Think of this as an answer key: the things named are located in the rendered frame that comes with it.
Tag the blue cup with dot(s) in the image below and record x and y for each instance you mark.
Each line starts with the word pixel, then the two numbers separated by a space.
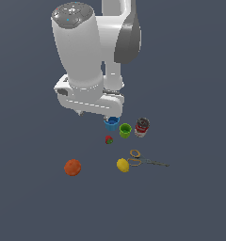
pixel 112 123

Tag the red soup can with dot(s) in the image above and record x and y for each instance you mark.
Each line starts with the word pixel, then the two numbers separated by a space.
pixel 142 127

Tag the green cup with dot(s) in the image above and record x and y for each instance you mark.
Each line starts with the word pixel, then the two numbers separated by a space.
pixel 125 130

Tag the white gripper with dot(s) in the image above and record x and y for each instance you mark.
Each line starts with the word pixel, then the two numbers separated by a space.
pixel 89 102

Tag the yellow lemon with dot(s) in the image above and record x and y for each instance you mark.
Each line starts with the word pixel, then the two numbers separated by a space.
pixel 122 165

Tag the orange fruit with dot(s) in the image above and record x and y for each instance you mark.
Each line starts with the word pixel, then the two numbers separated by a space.
pixel 72 167

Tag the red strawberry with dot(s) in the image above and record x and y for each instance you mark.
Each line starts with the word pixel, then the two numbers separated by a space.
pixel 109 139

